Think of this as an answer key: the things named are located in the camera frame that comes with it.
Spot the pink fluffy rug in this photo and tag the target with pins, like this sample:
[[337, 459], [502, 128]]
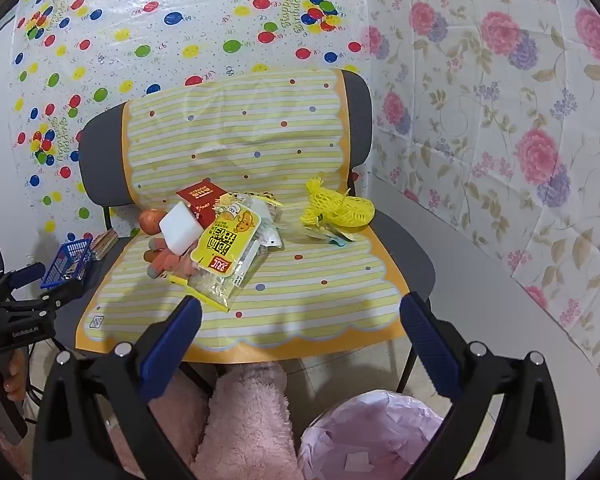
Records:
[[250, 420]]

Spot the blue white small wrapper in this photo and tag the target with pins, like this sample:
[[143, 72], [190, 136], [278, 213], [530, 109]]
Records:
[[337, 239]]

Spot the red snack packet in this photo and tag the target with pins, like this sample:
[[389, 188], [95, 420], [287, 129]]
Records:
[[202, 194]]

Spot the bin with pink bag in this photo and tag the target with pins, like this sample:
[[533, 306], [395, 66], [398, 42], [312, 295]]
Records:
[[370, 430]]

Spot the grey padded chair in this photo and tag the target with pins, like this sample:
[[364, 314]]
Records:
[[360, 105]]

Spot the yellow mesh fruit net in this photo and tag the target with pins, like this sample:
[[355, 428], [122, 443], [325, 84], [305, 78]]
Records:
[[340, 212]]

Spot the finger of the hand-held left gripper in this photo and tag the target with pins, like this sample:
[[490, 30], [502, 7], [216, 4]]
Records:
[[55, 296], [27, 272]]

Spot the balloon print plastic sheet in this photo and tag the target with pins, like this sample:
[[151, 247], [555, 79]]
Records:
[[180, 35]]

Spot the brown wooden box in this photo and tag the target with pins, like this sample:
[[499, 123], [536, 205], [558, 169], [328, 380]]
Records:
[[104, 244]]

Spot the clear plastic wrapper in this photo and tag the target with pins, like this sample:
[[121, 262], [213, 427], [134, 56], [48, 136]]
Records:
[[270, 230]]

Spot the person's left hand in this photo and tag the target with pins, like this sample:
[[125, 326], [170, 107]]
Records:
[[16, 375]]

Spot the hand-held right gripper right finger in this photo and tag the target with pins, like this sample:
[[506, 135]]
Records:
[[427, 345]]

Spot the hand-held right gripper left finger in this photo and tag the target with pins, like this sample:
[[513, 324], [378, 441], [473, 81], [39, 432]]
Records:
[[172, 340]]

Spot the blue plastic basket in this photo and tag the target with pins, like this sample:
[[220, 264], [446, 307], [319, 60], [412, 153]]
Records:
[[65, 260]]

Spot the yellow snack packet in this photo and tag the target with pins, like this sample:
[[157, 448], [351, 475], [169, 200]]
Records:
[[225, 240]]

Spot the white foam block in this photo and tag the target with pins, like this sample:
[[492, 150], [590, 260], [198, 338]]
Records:
[[182, 227]]

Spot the floral print plastic sheet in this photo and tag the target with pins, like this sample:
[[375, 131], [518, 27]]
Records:
[[480, 110]]

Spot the orange knitted glove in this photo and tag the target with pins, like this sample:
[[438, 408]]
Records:
[[167, 260]]

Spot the red apple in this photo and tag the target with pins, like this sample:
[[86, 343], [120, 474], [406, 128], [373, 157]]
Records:
[[149, 221]]

